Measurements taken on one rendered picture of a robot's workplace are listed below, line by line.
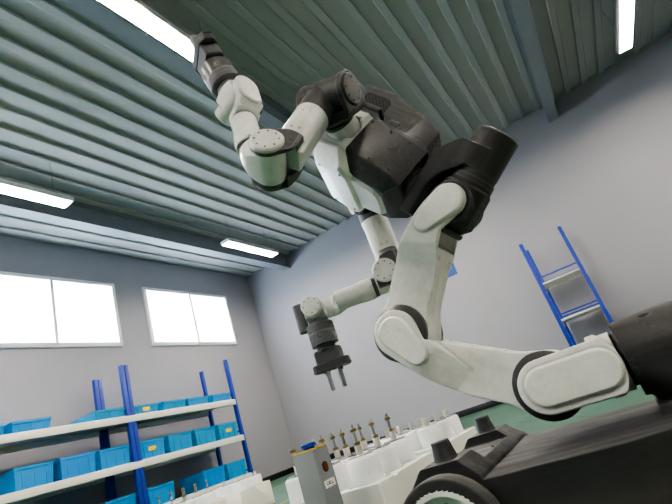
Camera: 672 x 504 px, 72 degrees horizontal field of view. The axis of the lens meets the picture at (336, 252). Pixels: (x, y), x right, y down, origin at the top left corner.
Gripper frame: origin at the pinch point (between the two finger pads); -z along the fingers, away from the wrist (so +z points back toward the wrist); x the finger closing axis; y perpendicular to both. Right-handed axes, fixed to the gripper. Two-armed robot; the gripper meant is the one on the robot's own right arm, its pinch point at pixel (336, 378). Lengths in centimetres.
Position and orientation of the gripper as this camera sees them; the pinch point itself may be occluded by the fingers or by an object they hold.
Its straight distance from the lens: 148.6
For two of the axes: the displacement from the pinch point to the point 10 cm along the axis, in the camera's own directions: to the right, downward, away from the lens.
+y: -2.6, -2.8, -9.2
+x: -9.1, 3.8, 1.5
